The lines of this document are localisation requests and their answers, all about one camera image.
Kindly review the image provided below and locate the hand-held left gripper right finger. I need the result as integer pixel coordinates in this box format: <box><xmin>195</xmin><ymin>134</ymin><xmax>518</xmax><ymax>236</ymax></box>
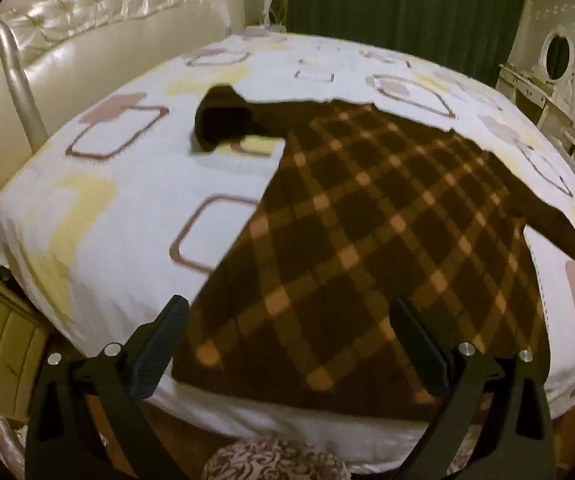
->
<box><xmin>388</xmin><ymin>295</ymin><xmax>555</xmax><ymax>480</ymax></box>

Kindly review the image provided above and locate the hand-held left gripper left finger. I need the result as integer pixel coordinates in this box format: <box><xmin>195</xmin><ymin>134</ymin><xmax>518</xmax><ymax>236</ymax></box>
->
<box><xmin>25</xmin><ymin>294</ymin><xmax>191</xmax><ymax>480</ymax></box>

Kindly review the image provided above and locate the brown plaid sweater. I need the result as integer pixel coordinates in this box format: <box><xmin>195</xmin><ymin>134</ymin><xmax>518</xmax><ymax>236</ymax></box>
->
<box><xmin>172</xmin><ymin>85</ymin><xmax>575</xmax><ymax>423</ymax></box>

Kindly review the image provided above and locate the cream nightstand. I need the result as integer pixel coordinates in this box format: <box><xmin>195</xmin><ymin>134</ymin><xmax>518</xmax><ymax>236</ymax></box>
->
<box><xmin>0</xmin><ymin>250</ymin><xmax>51</xmax><ymax>421</ymax></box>

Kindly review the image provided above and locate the person's patterned clothing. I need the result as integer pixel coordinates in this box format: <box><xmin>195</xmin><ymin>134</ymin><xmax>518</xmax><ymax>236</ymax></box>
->
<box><xmin>202</xmin><ymin>437</ymin><xmax>351</xmax><ymax>480</ymax></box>

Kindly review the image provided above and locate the bed with patterned white sheet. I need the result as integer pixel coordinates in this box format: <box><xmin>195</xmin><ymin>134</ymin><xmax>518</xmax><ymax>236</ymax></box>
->
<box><xmin>0</xmin><ymin>30</ymin><xmax>575</xmax><ymax>463</ymax></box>

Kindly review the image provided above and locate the white dressing table with mirror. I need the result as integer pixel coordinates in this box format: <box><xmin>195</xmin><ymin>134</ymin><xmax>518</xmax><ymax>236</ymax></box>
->
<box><xmin>495</xmin><ymin>30</ymin><xmax>575</xmax><ymax>133</ymax></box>

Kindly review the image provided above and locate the cream tufted leather headboard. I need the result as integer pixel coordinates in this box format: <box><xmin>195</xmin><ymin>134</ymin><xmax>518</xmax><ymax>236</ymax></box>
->
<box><xmin>0</xmin><ymin>0</ymin><xmax>246</xmax><ymax>201</ymax></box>

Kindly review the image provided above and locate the green curtain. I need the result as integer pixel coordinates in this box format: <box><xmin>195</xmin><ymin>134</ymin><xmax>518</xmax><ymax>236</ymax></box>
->
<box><xmin>285</xmin><ymin>0</ymin><xmax>535</xmax><ymax>88</ymax></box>

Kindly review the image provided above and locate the small white bedside item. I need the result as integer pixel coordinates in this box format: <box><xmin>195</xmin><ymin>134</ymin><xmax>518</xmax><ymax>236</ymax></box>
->
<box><xmin>260</xmin><ymin>0</ymin><xmax>288</xmax><ymax>28</ymax></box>

